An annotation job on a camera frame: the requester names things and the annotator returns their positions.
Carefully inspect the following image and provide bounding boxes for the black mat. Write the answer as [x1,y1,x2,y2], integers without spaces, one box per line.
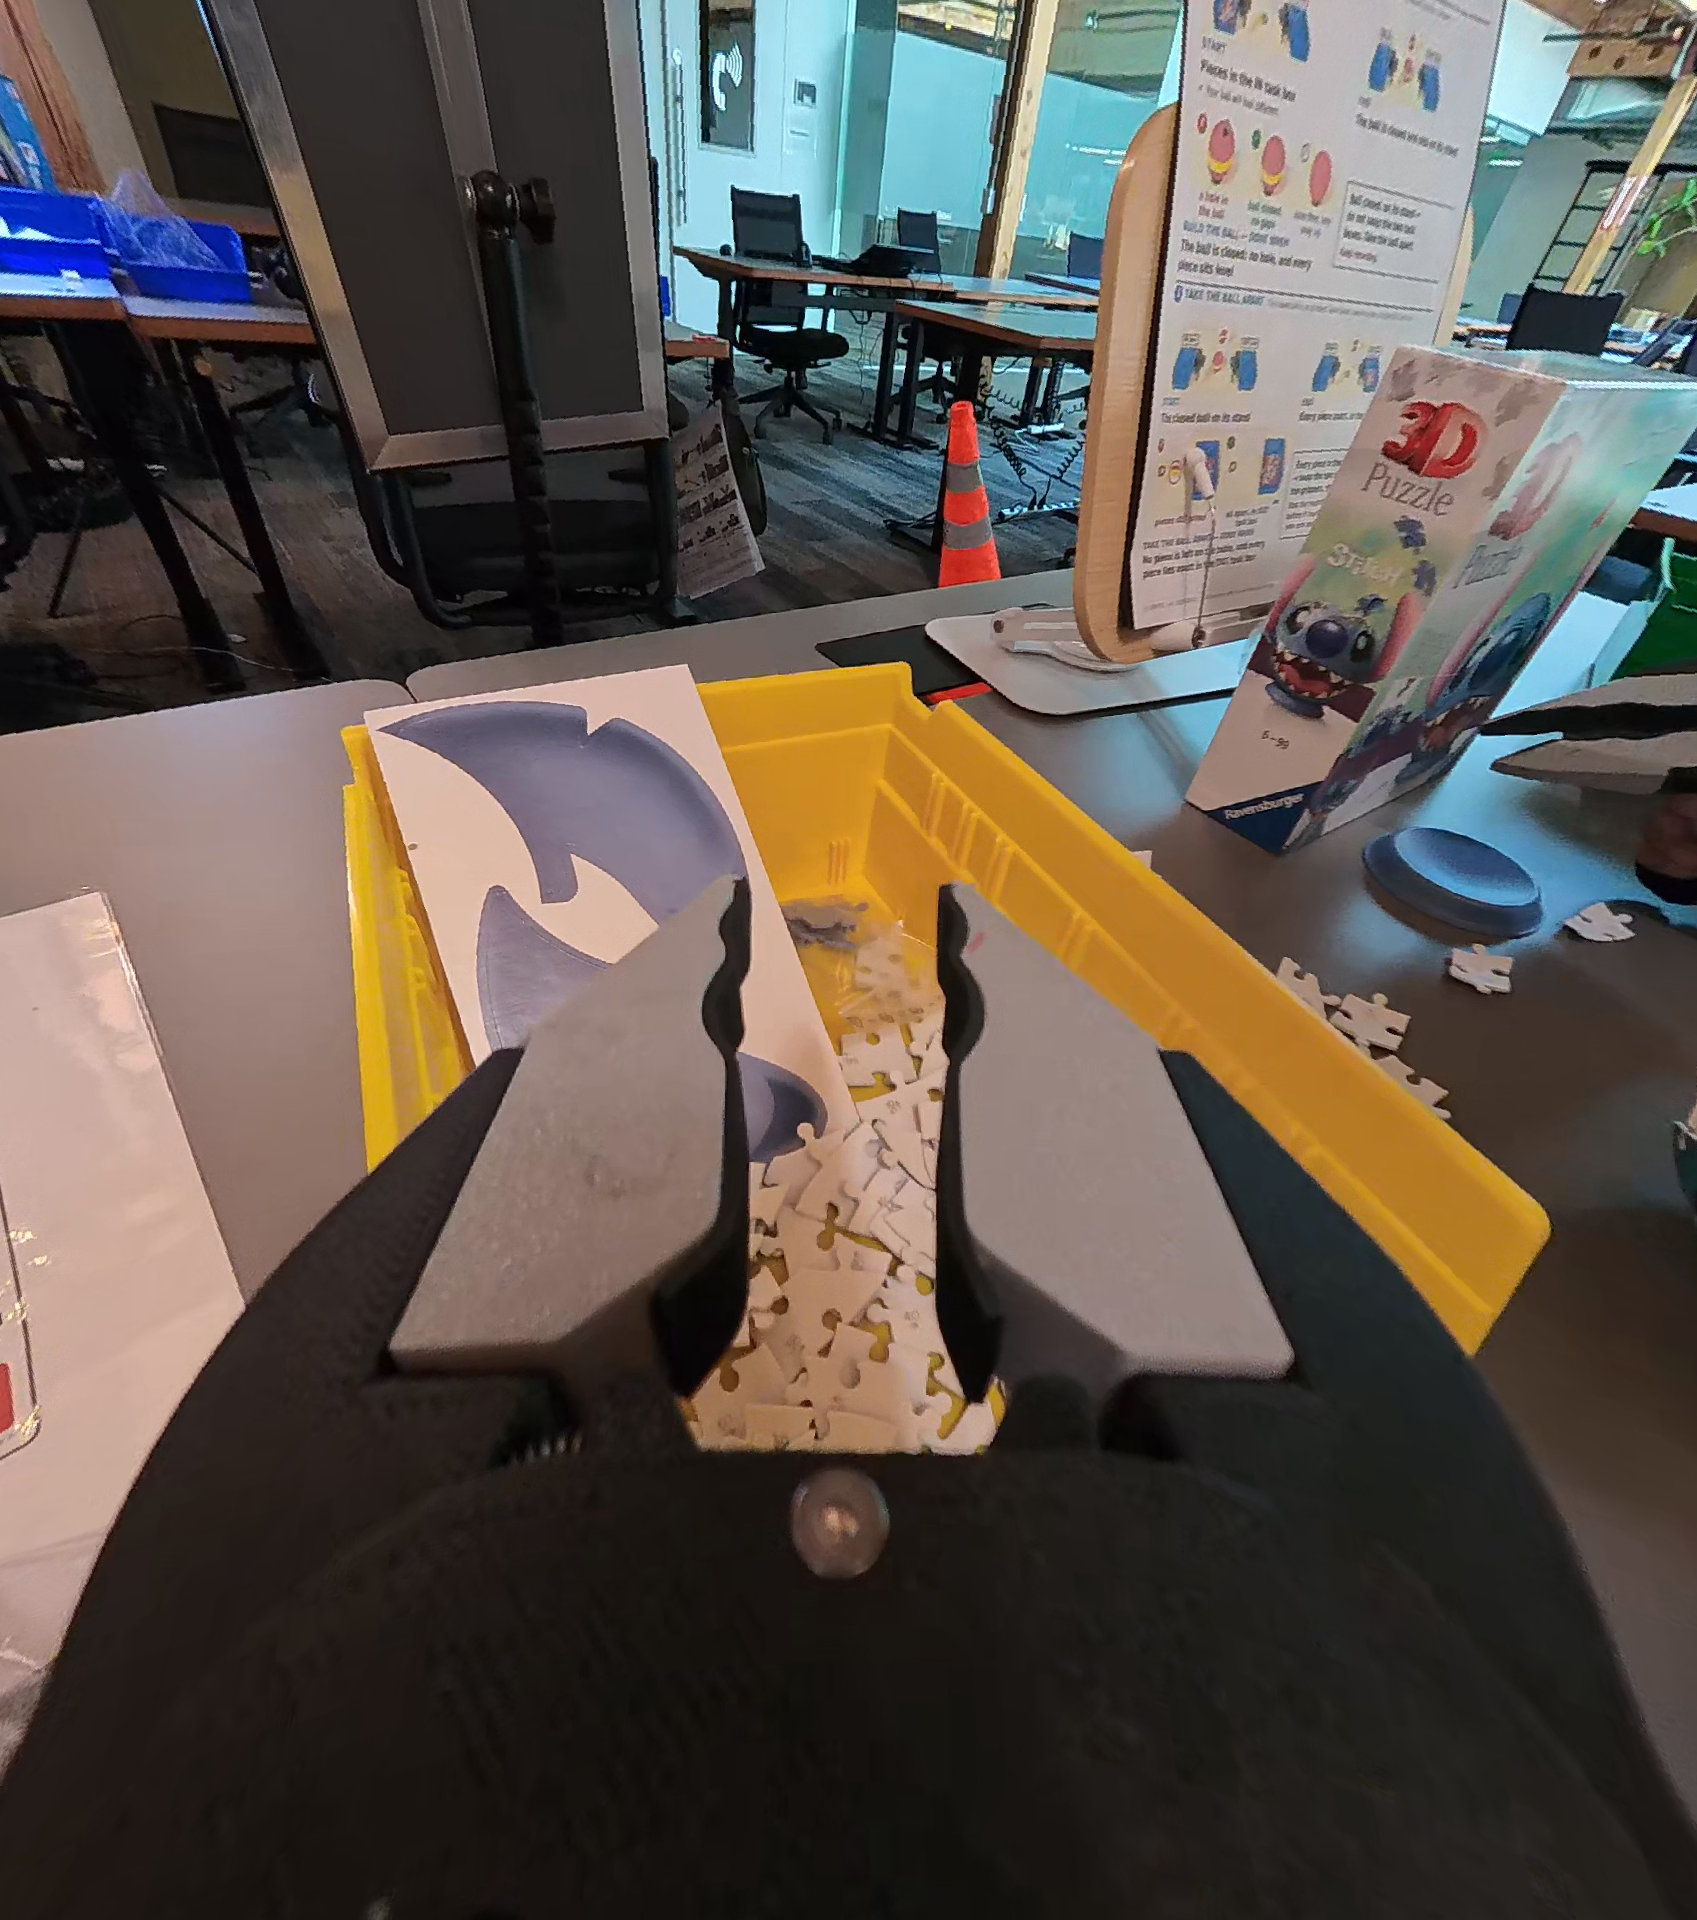
[814,623,1001,708]

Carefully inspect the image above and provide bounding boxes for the laminated instruction sheet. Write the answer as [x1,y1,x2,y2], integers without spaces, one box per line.
[0,892,246,1772]

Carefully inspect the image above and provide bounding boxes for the instruction poster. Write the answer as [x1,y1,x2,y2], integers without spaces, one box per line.
[1133,0,1511,633]

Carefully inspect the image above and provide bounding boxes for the wooden office desk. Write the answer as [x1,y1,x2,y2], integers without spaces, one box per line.
[675,246,1098,453]

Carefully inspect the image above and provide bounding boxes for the black pole with knob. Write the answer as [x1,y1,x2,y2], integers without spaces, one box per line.
[463,168,562,648]

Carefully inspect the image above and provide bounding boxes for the black office chair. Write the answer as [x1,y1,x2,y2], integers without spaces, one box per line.
[721,186,853,444]

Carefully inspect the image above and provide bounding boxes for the white card with blue ears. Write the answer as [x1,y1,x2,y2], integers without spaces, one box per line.
[364,673,864,1165]

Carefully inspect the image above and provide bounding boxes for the pile of white puzzle pieces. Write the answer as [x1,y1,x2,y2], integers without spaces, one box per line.
[691,901,1006,1458]

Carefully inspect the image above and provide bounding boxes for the printed puzzle box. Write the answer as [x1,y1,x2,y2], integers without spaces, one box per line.
[1184,344,1697,858]

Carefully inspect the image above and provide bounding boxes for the wooden display stand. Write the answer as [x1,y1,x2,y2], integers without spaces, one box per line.
[1072,103,1480,671]

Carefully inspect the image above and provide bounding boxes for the yellow plastic bin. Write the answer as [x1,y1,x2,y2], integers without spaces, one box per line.
[342,663,1553,1458]

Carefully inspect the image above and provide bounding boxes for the blue plastic bin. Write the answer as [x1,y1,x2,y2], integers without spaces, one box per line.
[0,182,114,281]
[98,210,256,303]

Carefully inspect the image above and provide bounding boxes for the hanging printed paper sheet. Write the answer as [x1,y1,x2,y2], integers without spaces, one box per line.
[668,397,767,600]

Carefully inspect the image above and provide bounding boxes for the orange traffic cone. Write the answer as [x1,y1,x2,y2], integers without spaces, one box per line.
[934,398,1004,590]

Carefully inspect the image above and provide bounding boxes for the blue round ball stand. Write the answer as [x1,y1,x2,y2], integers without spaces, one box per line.
[1362,825,1544,944]

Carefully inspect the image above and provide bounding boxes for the dark long desk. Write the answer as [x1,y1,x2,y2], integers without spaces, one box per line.
[0,240,327,693]

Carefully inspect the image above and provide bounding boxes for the white stand base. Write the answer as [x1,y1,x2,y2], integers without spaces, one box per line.
[927,600,1247,717]

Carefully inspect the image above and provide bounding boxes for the grey partition panel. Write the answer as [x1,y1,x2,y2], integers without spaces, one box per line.
[202,0,676,475]

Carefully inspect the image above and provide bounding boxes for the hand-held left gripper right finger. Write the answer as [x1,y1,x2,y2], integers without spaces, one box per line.
[932,883,1296,1409]

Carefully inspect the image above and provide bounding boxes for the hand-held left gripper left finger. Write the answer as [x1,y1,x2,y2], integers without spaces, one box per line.
[385,877,754,1399]

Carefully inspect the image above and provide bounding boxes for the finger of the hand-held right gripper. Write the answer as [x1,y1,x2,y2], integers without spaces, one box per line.
[1485,667,1697,743]
[1491,734,1697,799]

